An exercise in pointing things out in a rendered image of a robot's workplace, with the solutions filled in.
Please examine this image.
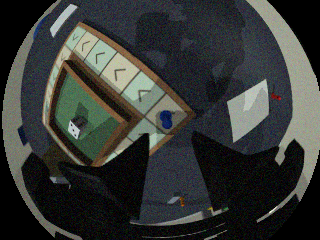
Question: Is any blue pawn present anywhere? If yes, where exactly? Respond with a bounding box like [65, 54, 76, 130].
[160, 109, 173, 129]

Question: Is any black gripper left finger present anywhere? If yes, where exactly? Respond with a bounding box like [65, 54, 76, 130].
[57, 133, 149, 221]

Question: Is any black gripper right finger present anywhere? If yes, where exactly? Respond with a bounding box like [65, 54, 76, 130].
[191, 132, 279, 212]

